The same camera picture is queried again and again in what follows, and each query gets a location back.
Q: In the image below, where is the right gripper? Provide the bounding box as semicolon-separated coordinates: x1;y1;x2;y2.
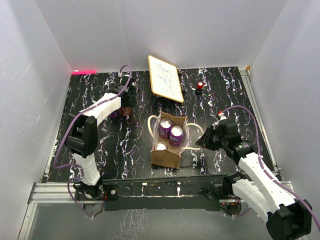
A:
196;125;228;151

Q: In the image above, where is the red cola can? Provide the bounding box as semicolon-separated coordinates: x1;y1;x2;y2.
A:
120;107;132;117
154;142;168;151

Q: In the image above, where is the purple soda can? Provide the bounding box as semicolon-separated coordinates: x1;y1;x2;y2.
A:
109;110;119;119
158;118;173;139
169;126;184;147

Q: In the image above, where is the canvas tote bag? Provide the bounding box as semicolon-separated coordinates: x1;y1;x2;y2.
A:
147;111;204;169

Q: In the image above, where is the red cola can front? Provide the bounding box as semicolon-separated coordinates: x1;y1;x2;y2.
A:
154;142;168;151

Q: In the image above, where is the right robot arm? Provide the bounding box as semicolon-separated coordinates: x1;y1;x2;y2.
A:
196;119;312;240

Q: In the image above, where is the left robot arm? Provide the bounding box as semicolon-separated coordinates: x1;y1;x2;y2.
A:
64;75;138;200

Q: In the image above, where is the purple soda can back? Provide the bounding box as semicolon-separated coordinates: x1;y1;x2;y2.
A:
158;118;173;139

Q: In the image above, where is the pink tape strip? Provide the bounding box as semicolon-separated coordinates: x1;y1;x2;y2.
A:
72;70;97;75

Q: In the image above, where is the red emergency button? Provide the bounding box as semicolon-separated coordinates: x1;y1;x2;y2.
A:
195;82;204;95

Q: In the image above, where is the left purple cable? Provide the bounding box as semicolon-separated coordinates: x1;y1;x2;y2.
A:
52;64;133;218

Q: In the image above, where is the purple cable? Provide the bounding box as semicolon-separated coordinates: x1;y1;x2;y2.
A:
222;104;320;232
52;64;133;218

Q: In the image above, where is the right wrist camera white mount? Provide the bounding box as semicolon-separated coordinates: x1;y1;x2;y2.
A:
214;111;227;126

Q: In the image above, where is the white board with wooden frame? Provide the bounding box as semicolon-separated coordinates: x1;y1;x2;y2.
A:
148;55;184;103

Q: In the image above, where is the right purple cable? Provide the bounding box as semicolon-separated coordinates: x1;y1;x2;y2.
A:
222;104;320;232

